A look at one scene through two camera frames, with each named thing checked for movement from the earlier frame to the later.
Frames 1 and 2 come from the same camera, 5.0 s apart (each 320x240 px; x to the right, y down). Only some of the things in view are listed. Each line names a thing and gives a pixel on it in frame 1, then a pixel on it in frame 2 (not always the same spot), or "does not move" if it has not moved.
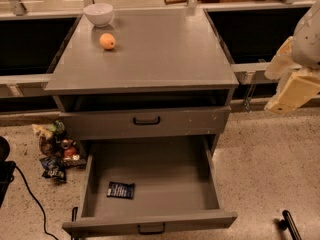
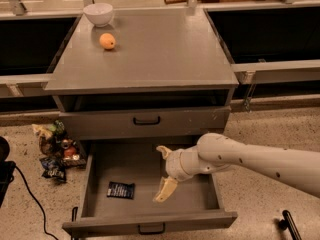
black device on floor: (7, 169) does not move
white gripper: (307, 47) to (174, 166)
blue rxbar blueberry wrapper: (120, 190) does not move
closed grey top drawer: (145, 122) does not move
